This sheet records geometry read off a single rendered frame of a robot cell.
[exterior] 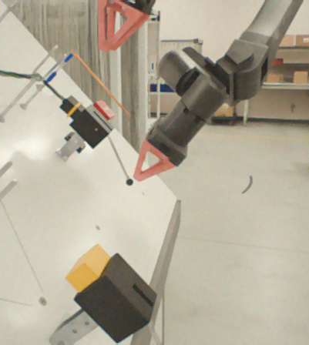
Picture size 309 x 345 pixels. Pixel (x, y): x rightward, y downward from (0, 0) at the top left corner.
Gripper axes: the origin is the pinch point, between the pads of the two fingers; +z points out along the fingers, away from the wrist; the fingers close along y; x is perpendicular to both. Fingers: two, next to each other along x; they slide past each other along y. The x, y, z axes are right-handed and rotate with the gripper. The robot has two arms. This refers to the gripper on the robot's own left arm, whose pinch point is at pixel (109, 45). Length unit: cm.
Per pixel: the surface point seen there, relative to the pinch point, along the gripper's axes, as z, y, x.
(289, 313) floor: 89, -95, 115
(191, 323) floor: 110, -84, 71
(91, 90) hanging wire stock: 26, -71, -13
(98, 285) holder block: 15.0, 33.0, 13.4
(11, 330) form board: 22.3, 35.0, 8.1
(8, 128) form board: 16.5, 8.3, -7.5
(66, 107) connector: 11.5, 2.1, -2.1
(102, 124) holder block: 11.5, 1.6, 4.2
